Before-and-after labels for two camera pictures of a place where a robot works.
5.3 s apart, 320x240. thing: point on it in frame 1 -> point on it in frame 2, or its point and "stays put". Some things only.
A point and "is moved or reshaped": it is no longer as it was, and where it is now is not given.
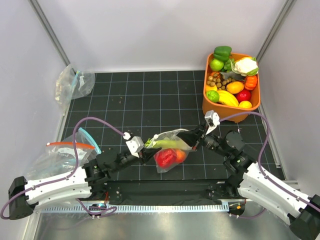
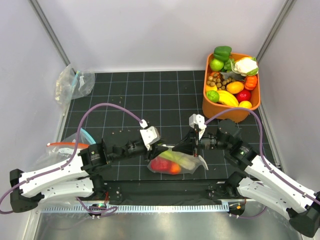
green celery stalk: x=165 y=144 is moved or reshaped
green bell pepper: x=223 y=53 stays put
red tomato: x=180 y=155 -> x=174 y=168
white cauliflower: x=245 y=66 stays put
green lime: x=212 y=95 stays put
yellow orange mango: x=235 y=87 stays put
